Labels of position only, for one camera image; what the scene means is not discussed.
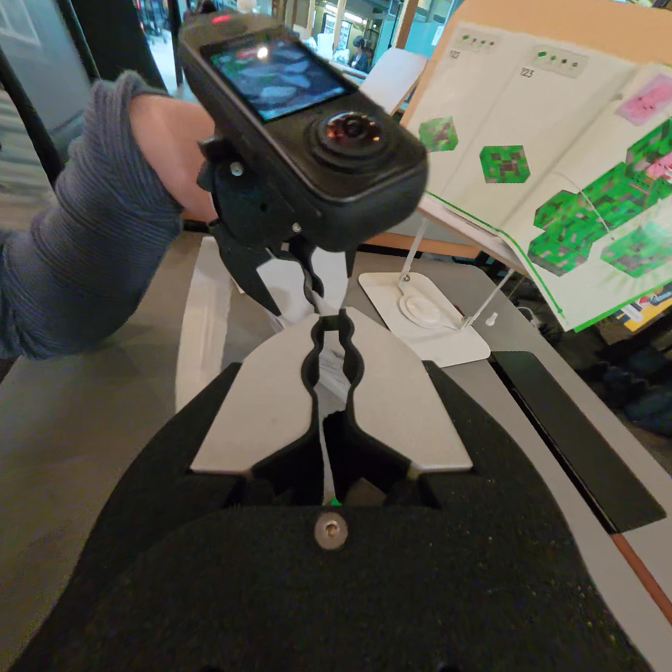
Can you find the grey table with brown edge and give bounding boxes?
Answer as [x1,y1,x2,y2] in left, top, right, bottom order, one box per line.
[525,315,672,610]

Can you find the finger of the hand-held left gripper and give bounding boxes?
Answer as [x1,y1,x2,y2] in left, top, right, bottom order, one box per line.
[255,256,319,321]
[286,239,350,312]

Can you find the person's left forearm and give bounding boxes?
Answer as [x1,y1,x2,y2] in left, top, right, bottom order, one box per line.
[0,71,218,360]

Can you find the white instruction booklet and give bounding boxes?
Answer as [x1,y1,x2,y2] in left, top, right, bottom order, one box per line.
[401,21,672,334]

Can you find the grey desk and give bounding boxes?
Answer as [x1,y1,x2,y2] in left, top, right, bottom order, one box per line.
[0,231,672,672]

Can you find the white metal rod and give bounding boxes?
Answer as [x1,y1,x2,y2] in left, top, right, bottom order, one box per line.
[401,218,427,281]
[464,268,516,327]

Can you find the yellow and blue box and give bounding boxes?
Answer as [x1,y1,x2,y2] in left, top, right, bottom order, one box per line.
[614,286,672,333]

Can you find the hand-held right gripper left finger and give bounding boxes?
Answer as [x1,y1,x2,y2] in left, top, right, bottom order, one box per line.
[190,314,339,505]

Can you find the white paper sheet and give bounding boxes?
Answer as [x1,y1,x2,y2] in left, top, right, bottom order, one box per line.
[362,47,428,114]

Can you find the white rounded base plate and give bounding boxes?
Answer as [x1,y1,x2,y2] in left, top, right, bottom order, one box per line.
[358,271,491,368]

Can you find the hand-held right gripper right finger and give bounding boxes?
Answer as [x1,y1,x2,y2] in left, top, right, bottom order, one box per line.
[323,308,473,502]

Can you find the white paper bag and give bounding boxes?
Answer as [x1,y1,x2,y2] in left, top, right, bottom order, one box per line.
[176,236,358,421]

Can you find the black pillar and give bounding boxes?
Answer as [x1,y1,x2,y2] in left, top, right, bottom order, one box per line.
[71,0,169,91]

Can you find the black panel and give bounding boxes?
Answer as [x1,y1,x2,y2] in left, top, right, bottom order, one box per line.
[491,351,667,533]

